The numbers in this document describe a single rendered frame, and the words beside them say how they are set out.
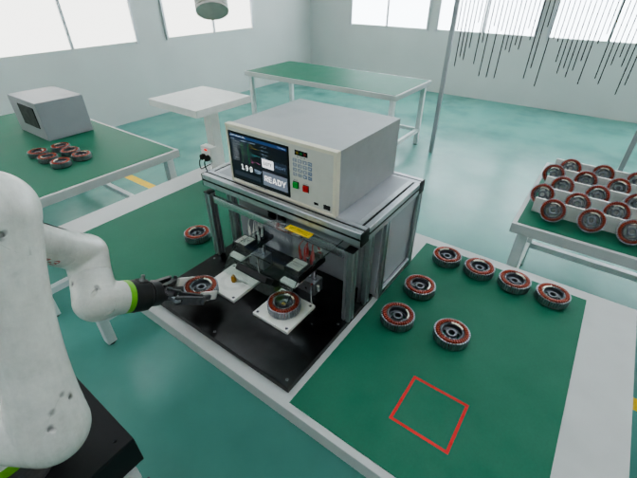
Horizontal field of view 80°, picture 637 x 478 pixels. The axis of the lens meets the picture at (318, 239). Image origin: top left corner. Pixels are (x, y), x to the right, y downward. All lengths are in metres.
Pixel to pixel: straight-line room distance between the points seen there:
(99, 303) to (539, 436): 1.15
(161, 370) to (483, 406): 1.62
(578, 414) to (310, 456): 1.07
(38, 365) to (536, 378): 1.20
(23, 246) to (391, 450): 0.88
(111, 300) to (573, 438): 1.22
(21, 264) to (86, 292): 0.39
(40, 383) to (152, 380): 1.46
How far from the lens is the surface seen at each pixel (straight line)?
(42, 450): 0.87
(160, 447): 2.03
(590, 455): 1.25
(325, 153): 1.06
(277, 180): 1.22
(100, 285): 1.10
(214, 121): 2.31
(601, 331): 1.59
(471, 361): 1.29
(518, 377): 1.31
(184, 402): 2.11
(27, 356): 0.79
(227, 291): 1.40
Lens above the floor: 1.70
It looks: 34 degrees down
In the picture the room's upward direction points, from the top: straight up
